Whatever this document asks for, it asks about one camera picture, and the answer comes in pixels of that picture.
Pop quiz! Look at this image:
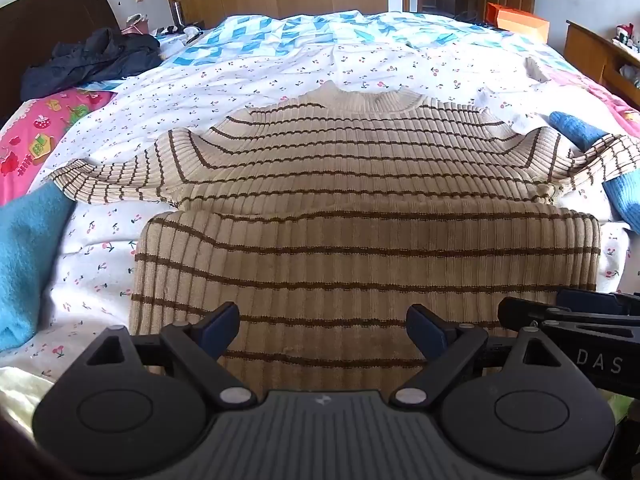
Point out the orange box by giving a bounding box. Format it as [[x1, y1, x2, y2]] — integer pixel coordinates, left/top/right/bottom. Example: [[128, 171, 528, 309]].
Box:
[[486, 2, 551, 42]]

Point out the blue fleece cloth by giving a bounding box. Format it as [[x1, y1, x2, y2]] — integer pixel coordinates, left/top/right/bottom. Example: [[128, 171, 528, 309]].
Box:
[[0, 180, 77, 353]]

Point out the cherry print bedsheet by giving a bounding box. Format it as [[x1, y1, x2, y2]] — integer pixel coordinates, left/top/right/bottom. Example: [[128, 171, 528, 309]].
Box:
[[0, 35, 640, 378]]

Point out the pale yellow cloth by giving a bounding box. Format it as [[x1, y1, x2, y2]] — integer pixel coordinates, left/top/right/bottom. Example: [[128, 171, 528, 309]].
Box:
[[0, 364, 53, 428]]

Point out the beige brown striped sweater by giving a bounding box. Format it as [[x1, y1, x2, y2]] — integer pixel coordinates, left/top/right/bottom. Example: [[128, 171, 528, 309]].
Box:
[[47, 81, 640, 396]]

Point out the blue knit sweater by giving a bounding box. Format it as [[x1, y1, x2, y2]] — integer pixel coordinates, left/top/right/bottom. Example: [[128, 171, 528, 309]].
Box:
[[548, 110, 640, 235]]

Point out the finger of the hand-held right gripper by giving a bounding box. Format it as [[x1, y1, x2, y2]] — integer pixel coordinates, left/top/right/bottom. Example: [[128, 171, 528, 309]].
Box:
[[556, 288, 640, 317], [498, 296, 566, 333]]

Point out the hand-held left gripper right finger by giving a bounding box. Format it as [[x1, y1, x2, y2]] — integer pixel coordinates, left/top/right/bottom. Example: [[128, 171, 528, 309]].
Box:
[[390, 303, 563, 409]]

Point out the pink printed pillow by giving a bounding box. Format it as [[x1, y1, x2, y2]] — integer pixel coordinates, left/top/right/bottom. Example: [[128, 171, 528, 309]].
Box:
[[0, 87, 118, 207]]

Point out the wooden shelf unit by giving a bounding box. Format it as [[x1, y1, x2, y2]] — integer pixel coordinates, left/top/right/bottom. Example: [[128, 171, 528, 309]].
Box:
[[565, 20, 640, 111]]

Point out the dark wooden headboard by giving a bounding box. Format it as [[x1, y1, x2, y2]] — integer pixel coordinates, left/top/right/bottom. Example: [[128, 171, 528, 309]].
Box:
[[0, 0, 121, 121]]

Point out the pink cartoon blanket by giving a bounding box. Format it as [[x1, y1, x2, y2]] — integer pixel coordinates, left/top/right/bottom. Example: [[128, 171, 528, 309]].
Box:
[[542, 65, 640, 128]]

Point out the red white figurine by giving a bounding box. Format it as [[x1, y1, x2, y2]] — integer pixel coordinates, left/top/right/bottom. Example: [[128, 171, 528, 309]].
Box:
[[614, 23, 640, 53]]

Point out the blue white patterned quilt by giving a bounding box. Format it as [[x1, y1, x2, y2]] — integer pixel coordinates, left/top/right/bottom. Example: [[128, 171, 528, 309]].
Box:
[[157, 10, 571, 68]]

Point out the dark jacket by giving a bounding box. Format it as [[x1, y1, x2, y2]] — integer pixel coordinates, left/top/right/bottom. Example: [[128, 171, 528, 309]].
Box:
[[20, 27, 163, 102]]

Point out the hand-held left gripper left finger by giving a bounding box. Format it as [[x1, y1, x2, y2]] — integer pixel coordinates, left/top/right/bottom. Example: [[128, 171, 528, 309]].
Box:
[[86, 301, 257, 409]]

